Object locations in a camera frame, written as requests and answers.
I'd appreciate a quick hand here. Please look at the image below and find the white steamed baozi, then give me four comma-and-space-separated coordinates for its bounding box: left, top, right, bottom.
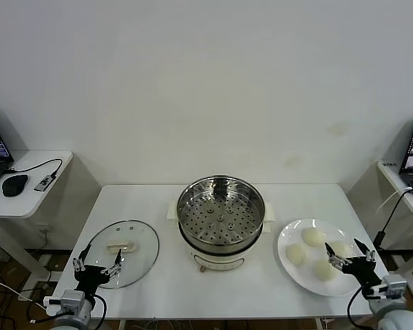
330, 240, 354, 261
302, 227, 328, 248
285, 243, 308, 266
313, 258, 339, 281

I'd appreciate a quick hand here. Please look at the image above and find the black stick tool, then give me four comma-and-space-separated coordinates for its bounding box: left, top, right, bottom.
373, 188, 413, 248

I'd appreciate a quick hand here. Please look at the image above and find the round glass pot lid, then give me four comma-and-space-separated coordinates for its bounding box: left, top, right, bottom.
82, 219, 160, 289

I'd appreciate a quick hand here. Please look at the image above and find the white laptop cable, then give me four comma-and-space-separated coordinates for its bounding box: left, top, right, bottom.
379, 187, 413, 214

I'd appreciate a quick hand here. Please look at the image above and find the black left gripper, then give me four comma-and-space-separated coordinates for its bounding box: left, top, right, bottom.
72, 243, 123, 293

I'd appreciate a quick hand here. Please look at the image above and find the black computer mouse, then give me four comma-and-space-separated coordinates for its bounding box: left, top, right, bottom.
1, 174, 29, 197

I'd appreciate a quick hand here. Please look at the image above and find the grey usb hub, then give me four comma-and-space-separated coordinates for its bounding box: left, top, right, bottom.
33, 174, 55, 193

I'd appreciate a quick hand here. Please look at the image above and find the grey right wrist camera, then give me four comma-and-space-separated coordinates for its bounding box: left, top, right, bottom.
381, 274, 407, 300

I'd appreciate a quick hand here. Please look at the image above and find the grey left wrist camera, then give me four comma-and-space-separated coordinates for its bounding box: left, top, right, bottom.
43, 289, 86, 315

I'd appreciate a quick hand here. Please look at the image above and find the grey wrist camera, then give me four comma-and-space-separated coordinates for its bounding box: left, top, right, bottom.
43, 289, 86, 315
381, 274, 407, 300

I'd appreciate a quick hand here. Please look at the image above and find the perforated steel steamer basket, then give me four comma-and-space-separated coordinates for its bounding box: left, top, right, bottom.
167, 175, 276, 249

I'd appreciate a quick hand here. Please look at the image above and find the white round plate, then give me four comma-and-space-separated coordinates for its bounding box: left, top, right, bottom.
277, 219, 368, 298

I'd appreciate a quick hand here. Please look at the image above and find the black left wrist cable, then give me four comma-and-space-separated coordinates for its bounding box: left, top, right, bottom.
91, 294, 108, 330

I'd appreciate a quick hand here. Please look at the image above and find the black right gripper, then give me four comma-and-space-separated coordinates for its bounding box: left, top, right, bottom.
324, 238, 383, 288

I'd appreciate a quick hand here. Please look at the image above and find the white floor cable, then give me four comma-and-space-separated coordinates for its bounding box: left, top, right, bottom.
0, 269, 52, 309

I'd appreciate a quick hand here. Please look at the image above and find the black usb hub cable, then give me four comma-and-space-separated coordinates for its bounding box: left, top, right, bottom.
5, 157, 63, 179

